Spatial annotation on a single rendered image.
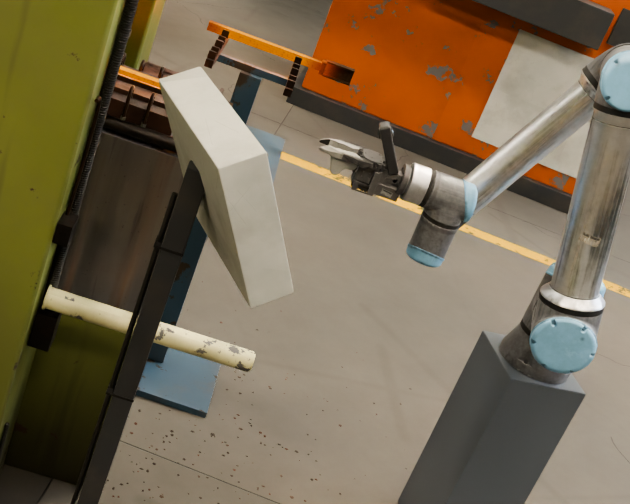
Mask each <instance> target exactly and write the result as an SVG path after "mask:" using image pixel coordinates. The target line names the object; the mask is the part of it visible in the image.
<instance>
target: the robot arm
mask: <svg viewBox="0 0 630 504"><path fill-rule="evenodd" d="M590 119H591V121H590V125H589V130H588V134H587V138H586V142H585V146H584V150H583V154H582V158H581V162H580V166H579V170H578V174H577V178H576V182H575V186H574V190H573V195H572V199H571V203H570V207H569V211H568V215H567V219H566V223H565V227H564V231H563V235H562V239H561V243H560V247H559V251H558V255H557V260H556V262H553V263H552V264H551V265H550V267H549V268H548V270H547V271H546V272H545V275H544V277H543V279H542V281H541V283H540V285H539V286H538V288H537V290H536V292H535V294H534V296H533V298H532V300H531V302H530V304H529V306H528V308H527V310H526V312H525V314H524V316H523V318H522V320H521V321H520V323H519V324H518V325H517V326H516V327H515V328H514V329H512V330H511V331H510V332H509V333H508V334H507V335H505V336H504V338H503V339H502V341H501V343H500V345H499V350H500V353H501V355H502V356H503V358H504V359H505V360H506V361H507V362H508V363H509V364H510V365H511V366H513V367H514V368H515V369H516V370H518V371H519V372H521V373H523V374H524V375H526V376H528V377H530V378H532V379H535V380H537V381H540V382H544V383H548V384H562V383H564V382H566V380H567V379H568V377H569V375H570V373H573V372H577V371H580V370H582V369H584V368H585V367H587V366H588V365H589V364H590V363H591V361H592V360H593V358H594V356H595V353H596V351H597V346H598V344H597V335H598V330H599V326H600V323H601V319H602V315H603V312H604V308H605V300H604V299H603V297H604V293H605V291H606V287H605V285H604V283H603V282H602V281H603V277H604V273H605V269H606V266H607V262H608V258H609V254H610V251H611V247H612V243H613V239H614V236H615V232H616V228H617V224H618V221H619V217H620V213H621V209H622V206H623V202H624V198H625V194H626V191H627V187H628V183H629V179H630V43H624V44H619V45H616V46H614V47H612V48H610V49H608V50H607V51H605V52H603V53H602V54H601V55H599V56H598V57H596V58H595V59H593V60H592V61H591V62H590V63H589V64H587V65H586V66H585V67H584V68H583V69H582V70H581V75H580V80H579V81H578V82H576V83H575V84H574V85H573V86H572V87H571V88H569V89H568V90H567V91H566V92H565V93H563V94H562V95H561V96H560V97H559V98H558V99H556V100H555V101H554V102H553V103H552V104H550V105H549V106H548V107H547V108H546V109H545V110H543V111H542V112H541V113H540V114H539V115H537V116H536V117H535V118H534V119H533V120H532V121H530V122H529V123H528V124H527V125H526V126H524V127H523V128H522V129H521V130H520V131H519V132H517V133H516V134H515V135H514V136H513V137H511V138H510V139H509V140H508V141H507V142H506V143H504V144H503V145H502V146H501V147H500V148H498V149H497V150H496V151H495V152H494V153H493V154H491V155H490V156H489V157H488V158H487V159H485V160H484V161H483V162H482V163H481V164H479V165H478V166H477V167H476V168H475V169H474V170H472V171H471V172H470V173H469V174H468V175H466V176H465V177H464V178H463V179H459V178H457V177H454V176H451V175H448V174H445V173H442V172H440V171H437V170H434V169H431V168H429V167H426V166H423V165H420V164H417V163H412V164H411V165H408V164H404V165H403V166H402V168H401V170H400V171H399V170H398V164H397V159H396V154H395V148H394V143H393V138H392V137H393V136H394V130H393V128H392V127H391V126H390V122H389V121H383V122H380V123H379V128H378V137H379V138H380V139H381V140H382V145H383V150H384V155H385V156H382V155H381V154H380V153H378V152H375V151H373V150H370V149H367V148H365V147H362V146H360V145H357V144H354V143H350V142H347V141H341V140H337V139H330V138H327V139H320V141H319V142H320V143H323V144H325V145H327V146H321V147H319V150H321V151H323V152H324V153H326V154H329V155H330V173H331V174H332V175H338V174H339V173H340V172H341V171H342V170H344V169H348V170H352V175H351V186H352V188H351V189H352V190H355V191H358V192H361V193H364V194H367V195H369V196H373V194H375V195H377V196H380V197H383V198H386V199H389V200H392V201H395V202H396V201H397V199H398V197H399V195H400V199H401V200H403V201H406V202H409V203H412V204H415V205H417V206H420V207H423V208H424V209H423V211H422V213H421V217H420V219H419V222H418V224H417V226H416V228H415V231H414V233H413V235H412V237H411V240H410V242H409V243H408V247H407V249H406V252H407V254H408V256H409V257H410V258H411V259H413V260H414V261H416V262H418V263H420V264H422V265H425V266H428V267H434V268H436V267H439V266H440V265H441V264H442V262H443V261H444V260H445V259H444V258H445V256H446V253H447V251H448V249H449V247H450V245H451V243H452V241H453V238H454V236H455V234H456V232H457V230H458V229H459V228H461V227H462V226H463V225H464V224H465V223H467V222H468V221H469V220H470V219H471V217H472V216H474V215H475V214H476V213H477V212H479V211H480V210H481V209H482V208H483V207H485V206H486V205H487V204H488V203H489V202H491V201H492V200H493V199H494V198H496V197H497V196H498V195H499V194H500V193H502V192H503V191H504V190H505V189H507V188H508V187H509V186H510V185H511V184H513V183H514V182H515V181H516V180H517V179H519V178H520V177H521V176H522V175H524V174H525V173H526V172H527V171H528V170H530V169H531V168H532V167H533V166H535V165H536V164H537V163H538V162H539V161H541V160H542V159H543V158H544V157H545V156H547V155H548V154H549V153H550V152H552V151H553V150H554V149H555V148H556V147H558V146H559V145H560V144H561V143H562V142H564V141H565V140H566V139H567V138H569V137H570V136H571V135H572V134H573V133H575V132H576V131H577V130H578V129H580V128H581V127H582V126H583V125H584V124H586V123H587V122H588V121H589V120H590ZM358 155H359V156H358ZM358 189H360V190H358Z"/></svg>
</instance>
